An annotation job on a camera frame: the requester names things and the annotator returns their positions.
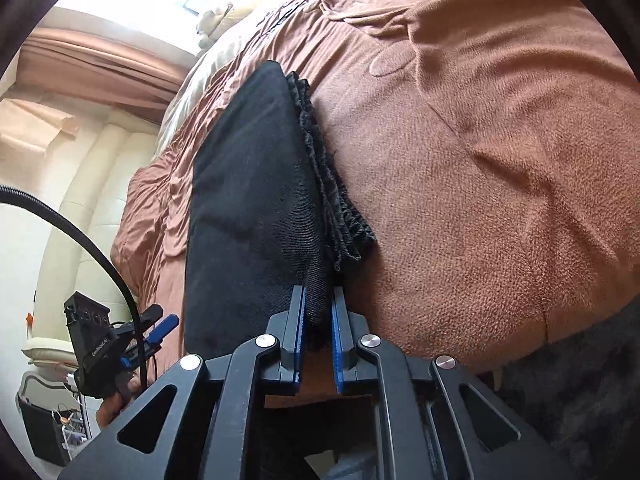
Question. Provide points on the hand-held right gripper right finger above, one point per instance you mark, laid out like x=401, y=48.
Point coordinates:
x=337, y=345

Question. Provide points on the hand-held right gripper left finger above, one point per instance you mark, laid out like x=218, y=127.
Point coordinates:
x=300, y=340

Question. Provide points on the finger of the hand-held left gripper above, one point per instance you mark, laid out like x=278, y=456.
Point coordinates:
x=164, y=326
x=147, y=319

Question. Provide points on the black pants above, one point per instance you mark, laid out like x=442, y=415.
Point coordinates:
x=250, y=185

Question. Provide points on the person's left hand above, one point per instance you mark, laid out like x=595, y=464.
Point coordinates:
x=110, y=407

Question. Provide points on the cream cushion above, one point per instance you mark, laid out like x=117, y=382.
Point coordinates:
x=47, y=350

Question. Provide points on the black storage bin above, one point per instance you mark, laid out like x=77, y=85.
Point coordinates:
x=40, y=425

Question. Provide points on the cream padded headboard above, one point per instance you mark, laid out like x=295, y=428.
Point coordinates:
x=95, y=185

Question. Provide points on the brown blanket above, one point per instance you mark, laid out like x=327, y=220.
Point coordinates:
x=475, y=160

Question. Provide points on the dark grey fluffy rug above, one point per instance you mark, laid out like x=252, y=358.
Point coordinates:
x=575, y=385

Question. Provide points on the pink curtain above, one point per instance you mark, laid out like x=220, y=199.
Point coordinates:
x=100, y=60

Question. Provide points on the white plush toy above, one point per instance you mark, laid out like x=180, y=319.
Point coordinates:
x=212, y=22

